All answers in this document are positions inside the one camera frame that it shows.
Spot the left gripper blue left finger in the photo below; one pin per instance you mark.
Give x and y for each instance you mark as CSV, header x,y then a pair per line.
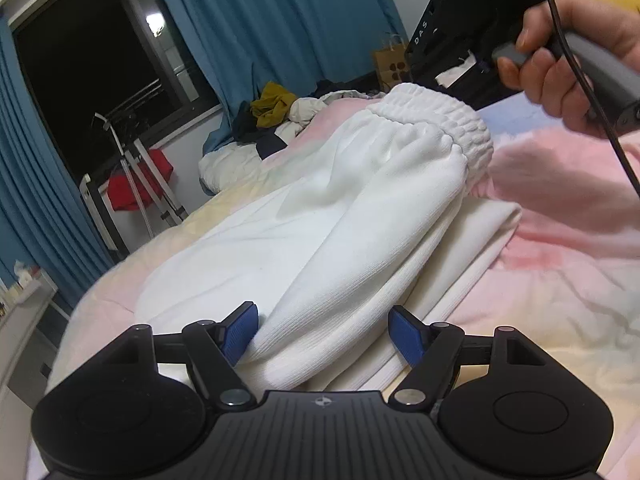
x,y
214,348

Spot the brown paper bag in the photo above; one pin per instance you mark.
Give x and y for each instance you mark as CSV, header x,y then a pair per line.
x,y
390,63

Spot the red cloth on rack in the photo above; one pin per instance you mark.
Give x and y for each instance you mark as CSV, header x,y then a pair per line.
x,y
118,188

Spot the white sweatpants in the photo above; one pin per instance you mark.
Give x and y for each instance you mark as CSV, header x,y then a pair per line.
x,y
380,214

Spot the dark window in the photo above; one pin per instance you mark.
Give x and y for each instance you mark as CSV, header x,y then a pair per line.
x,y
124,59

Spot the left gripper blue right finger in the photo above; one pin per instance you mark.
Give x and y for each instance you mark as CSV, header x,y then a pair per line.
x,y
431,351

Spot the person's right hand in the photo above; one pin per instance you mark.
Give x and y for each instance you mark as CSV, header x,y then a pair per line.
x,y
599,37

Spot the white tripod stand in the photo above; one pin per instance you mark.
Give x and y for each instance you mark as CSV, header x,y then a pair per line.
x,y
170,209

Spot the black garment on bed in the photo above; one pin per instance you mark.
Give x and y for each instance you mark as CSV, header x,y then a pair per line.
x,y
245,131

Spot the blue curtain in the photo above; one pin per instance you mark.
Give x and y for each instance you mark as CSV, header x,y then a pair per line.
x,y
239,45

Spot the mustard yellow garment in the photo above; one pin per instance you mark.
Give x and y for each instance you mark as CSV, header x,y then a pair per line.
x,y
271,108

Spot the white side shelf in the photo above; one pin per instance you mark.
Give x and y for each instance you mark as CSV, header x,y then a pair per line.
x,y
26,359

